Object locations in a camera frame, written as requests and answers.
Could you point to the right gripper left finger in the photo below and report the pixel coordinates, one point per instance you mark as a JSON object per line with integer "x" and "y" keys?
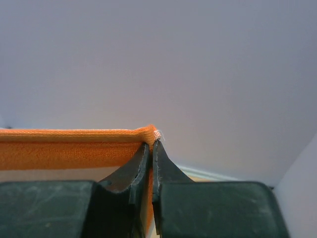
{"x": 118, "y": 206}

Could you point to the orange Doraemon towel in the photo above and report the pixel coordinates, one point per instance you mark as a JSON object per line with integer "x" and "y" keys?
{"x": 48, "y": 176}

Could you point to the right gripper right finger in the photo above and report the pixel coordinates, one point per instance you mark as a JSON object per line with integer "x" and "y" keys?
{"x": 175, "y": 207}

